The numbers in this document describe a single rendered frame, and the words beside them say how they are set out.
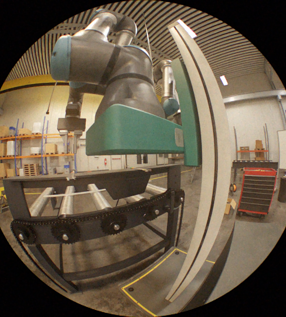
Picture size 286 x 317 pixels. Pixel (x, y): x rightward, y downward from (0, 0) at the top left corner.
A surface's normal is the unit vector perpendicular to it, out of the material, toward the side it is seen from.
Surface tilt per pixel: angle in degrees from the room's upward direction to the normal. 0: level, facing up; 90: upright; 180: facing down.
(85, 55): 132
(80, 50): 122
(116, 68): 143
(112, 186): 90
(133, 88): 72
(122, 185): 90
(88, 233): 90
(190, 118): 90
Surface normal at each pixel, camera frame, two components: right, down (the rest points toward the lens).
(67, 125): 0.58, 0.00
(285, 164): -0.98, 0.04
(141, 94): 0.36, -0.29
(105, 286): -0.04, -1.00
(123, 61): 0.51, 0.57
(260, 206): -0.82, 0.04
